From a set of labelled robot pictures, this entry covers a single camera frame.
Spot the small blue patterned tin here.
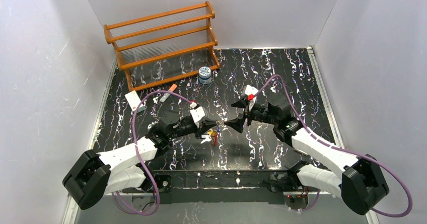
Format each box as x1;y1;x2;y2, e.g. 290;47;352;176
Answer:
198;66;212;85

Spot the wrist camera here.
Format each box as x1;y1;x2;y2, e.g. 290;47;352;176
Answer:
190;102;206;128
243;85;258;111

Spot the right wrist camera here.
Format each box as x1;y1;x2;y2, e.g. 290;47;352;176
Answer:
243;85;258;111

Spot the white card box left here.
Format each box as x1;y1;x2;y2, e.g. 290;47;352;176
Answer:
125;91;146;113

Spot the white card box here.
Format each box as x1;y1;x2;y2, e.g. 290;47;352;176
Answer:
125;91;146;113
294;149;308;156

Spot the aluminium frame rail front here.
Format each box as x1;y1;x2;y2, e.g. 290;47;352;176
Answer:
68;171;372;196

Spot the red handled keyring with keys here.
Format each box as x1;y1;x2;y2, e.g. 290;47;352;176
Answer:
200;126;220;146

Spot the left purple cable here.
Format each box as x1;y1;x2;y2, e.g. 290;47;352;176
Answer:
111;90;197;216

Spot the white card box right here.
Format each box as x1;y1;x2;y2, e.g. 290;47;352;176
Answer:
294;149;308;156

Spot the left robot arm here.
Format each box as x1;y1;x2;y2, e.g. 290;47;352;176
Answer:
62;111;217;210

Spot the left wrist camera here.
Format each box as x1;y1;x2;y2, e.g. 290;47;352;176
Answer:
190;102;206;128

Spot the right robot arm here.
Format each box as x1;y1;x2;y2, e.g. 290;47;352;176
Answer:
225;97;390;215

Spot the orange wooden shelf rack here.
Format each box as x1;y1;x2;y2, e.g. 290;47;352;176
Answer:
103;1;221;91

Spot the orange capped marker pen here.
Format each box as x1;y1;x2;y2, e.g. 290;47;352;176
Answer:
160;84;177;103

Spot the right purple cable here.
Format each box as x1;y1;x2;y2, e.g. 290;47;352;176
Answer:
252;74;413;218

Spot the purple cable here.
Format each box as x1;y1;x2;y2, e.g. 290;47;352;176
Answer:
111;90;197;216
252;74;413;218

